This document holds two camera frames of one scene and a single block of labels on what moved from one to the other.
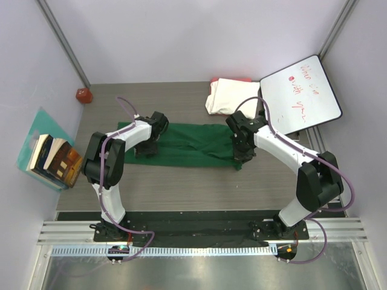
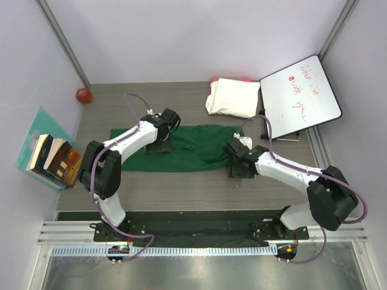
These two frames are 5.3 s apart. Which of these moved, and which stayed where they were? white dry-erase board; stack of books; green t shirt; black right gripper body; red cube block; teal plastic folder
Moved: green t shirt; black right gripper body
Stayed: white dry-erase board; red cube block; teal plastic folder; stack of books
